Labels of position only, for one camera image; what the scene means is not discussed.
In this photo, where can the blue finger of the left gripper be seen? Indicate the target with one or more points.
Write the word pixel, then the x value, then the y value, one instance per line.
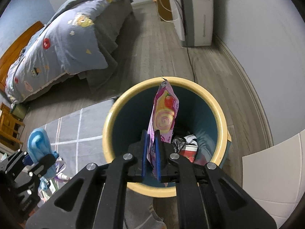
pixel 44 164
pixel 15 163

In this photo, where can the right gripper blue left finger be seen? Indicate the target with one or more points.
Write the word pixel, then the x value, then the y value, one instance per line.
pixel 95 197

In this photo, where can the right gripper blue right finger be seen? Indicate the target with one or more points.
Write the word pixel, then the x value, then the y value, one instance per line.
pixel 206 196

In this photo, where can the light blue face mask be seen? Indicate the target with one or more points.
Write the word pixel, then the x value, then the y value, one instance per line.
pixel 39 145

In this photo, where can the pink snack wrapper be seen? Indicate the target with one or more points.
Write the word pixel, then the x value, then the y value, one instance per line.
pixel 161 124

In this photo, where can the purple snack wrapper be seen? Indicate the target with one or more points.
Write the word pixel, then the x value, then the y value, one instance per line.
pixel 57 170

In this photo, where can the red floral paper cup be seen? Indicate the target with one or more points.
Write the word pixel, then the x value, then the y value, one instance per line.
pixel 190 147

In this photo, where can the black plastic bag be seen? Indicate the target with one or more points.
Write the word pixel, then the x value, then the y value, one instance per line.
pixel 178 144

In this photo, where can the small green trash bin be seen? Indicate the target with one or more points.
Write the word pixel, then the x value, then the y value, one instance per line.
pixel 18 110

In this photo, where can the yellow rimmed teal trash bin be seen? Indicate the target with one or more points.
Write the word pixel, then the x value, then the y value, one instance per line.
pixel 199 113

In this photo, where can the wooden chair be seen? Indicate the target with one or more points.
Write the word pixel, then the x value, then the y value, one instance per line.
pixel 11 129

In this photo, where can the grey checked floor mat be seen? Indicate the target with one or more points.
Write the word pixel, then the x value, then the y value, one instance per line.
pixel 77 138

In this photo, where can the blue cartoon duvet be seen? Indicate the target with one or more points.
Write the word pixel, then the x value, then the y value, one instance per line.
pixel 64 47

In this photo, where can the grey bed sheet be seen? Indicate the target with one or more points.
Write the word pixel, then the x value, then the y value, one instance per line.
pixel 107 28

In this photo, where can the white air purifier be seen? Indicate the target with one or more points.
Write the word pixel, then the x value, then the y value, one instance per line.
pixel 193 21

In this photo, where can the wooden tv cabinet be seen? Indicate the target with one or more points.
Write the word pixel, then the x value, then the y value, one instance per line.
pixel 164 10

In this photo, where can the wooden bed frame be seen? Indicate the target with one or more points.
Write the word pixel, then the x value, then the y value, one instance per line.
pixel 13 52

